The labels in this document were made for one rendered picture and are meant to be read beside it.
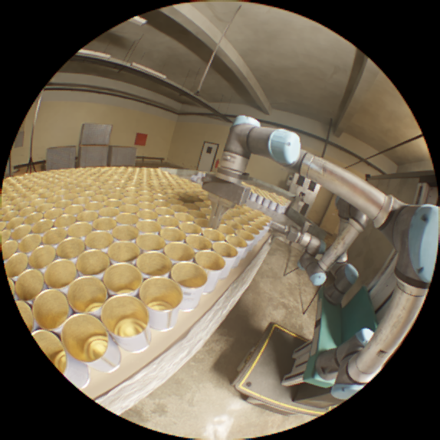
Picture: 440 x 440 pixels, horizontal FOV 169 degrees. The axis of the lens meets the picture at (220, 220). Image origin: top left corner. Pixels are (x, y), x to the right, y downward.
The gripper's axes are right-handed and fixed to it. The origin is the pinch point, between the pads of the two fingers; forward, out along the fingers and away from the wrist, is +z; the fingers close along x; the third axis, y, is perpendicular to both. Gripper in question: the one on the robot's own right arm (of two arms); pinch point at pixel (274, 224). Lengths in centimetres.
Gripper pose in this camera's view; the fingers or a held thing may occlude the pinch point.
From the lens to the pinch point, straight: 82.4
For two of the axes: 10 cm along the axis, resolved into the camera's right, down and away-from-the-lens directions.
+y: -2.9, 8.9, 3.6
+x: 4.4, -2.1, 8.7
